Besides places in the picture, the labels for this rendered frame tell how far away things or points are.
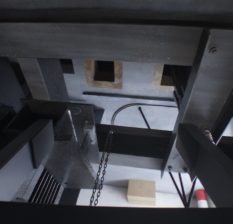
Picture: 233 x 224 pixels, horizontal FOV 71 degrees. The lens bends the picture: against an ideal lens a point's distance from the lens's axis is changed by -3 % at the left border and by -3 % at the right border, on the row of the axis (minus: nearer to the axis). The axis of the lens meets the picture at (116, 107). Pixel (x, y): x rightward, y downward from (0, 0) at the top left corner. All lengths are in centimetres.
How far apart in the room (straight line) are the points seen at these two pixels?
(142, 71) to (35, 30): 94
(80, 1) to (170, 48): 86
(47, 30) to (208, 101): 72
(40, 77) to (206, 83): 73
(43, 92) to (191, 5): 105
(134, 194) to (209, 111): 215
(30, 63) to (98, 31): 35
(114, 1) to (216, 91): 88
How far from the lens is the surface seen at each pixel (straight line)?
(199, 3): 133
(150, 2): 129
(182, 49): 68
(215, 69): 74
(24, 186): 88
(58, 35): 72
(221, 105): 85
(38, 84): 90
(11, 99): 122
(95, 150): 112
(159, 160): 115
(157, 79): 149
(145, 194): 280
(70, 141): 69
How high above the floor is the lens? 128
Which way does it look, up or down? 49 degrees down
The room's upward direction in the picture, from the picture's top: 167 degrees counter-clockwise
